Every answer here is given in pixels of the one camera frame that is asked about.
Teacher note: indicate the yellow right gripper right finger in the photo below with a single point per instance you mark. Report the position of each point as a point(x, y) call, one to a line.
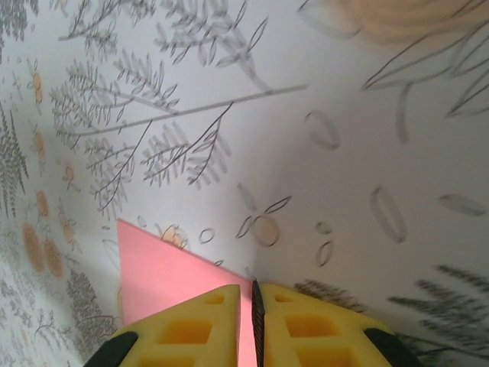
point(275, 309)

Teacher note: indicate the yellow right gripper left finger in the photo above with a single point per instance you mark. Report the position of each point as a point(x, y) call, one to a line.
point(221, 306)

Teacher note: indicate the pink cloth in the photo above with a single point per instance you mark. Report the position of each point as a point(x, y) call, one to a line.
point(160, 275)

